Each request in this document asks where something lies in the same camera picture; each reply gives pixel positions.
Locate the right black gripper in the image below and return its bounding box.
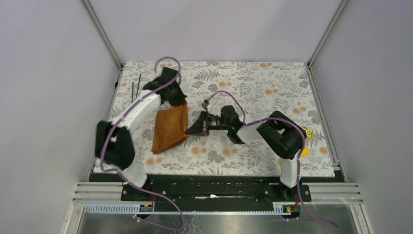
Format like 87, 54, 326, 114
185, 110, 230, 137

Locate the orange cloth napkin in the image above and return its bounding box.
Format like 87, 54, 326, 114
151, 104, 188, 154

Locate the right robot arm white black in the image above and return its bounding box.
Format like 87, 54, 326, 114
186, 105, 306, 201

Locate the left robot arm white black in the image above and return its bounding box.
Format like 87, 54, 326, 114
94, 67, 186, 200

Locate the floral patterned table mat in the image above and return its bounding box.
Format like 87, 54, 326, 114
110, 61, 335, 177

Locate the dark teal chopstick right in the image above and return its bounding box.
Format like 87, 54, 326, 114
135, 74, 142, 98

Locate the dark teal chopstick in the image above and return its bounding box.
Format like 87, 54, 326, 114
131, 82, 134, 103
135, 74, 142, 98

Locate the dark teal chopstick left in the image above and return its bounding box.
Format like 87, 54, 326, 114
131, 82, 134, 103

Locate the yellow cube block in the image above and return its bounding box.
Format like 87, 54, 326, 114
300, 148, 310, 157

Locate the yellow numbered die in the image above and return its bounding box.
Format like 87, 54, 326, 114
302, 127, 314, 139

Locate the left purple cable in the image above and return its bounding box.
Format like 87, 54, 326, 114
100, 57, 187, 232

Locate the purple cable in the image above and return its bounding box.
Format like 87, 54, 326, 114
202, 91, 340, 231
100, 57, 187, 232

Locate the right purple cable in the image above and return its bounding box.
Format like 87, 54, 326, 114
202, 91, 340, 231

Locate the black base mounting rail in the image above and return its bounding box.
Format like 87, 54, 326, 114
121, 174, 312, 212

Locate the left aluminium frame post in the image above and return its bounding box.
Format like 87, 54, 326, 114
80, 0, 124, 70

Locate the aluminium frame post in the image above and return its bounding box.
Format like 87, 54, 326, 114
307, 0, 349, 68
80, 0, 124, 70

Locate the right aluminium frame post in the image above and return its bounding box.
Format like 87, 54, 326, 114
307, 0, 349, 68

